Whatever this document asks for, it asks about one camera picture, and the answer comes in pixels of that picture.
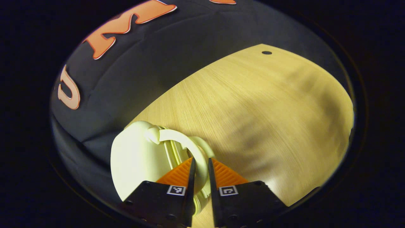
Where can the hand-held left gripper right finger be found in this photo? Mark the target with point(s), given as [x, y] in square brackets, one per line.
[212, 190]

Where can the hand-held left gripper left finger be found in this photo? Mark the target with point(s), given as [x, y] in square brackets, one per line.
[190, 190]

